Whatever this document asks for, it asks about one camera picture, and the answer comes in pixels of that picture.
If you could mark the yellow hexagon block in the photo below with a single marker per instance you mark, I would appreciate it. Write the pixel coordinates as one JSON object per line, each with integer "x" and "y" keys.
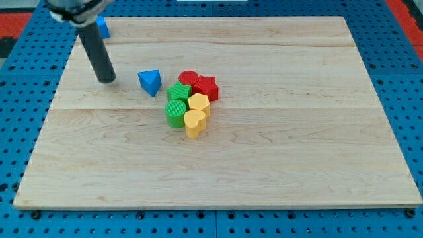
{"x": 200, "y": 102}

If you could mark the yellow heart block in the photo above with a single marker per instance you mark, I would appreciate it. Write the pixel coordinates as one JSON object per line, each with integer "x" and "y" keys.
{"x": 195, "y": 122}

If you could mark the green star block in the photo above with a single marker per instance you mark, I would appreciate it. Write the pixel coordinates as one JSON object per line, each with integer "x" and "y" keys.
{"x": 179, "y": 91}

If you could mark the green cylinder block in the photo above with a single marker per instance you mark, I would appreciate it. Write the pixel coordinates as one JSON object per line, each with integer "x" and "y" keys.
{"x": 175, "y": 110}

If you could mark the blue cube block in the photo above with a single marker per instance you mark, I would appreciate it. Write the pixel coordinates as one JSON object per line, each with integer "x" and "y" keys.
{"x": 102, "y": 26}

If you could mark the red star block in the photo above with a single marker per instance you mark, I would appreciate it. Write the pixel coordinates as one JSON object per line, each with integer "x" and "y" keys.
{"x": 207, "y": 86}

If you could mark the red cylinder block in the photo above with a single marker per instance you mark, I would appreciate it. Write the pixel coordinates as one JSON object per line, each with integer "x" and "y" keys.
{"x": 188, "y": 77}

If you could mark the wooden board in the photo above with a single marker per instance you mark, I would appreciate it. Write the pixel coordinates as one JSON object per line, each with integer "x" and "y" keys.
{"x": 298, "y": 124}

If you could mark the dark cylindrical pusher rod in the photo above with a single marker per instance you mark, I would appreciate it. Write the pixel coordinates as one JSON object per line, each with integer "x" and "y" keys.
{"x": 97, "y": 54}

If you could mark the blue triangle block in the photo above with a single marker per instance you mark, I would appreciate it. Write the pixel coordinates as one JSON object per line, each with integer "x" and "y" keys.
{"x": 150, "y": 81}

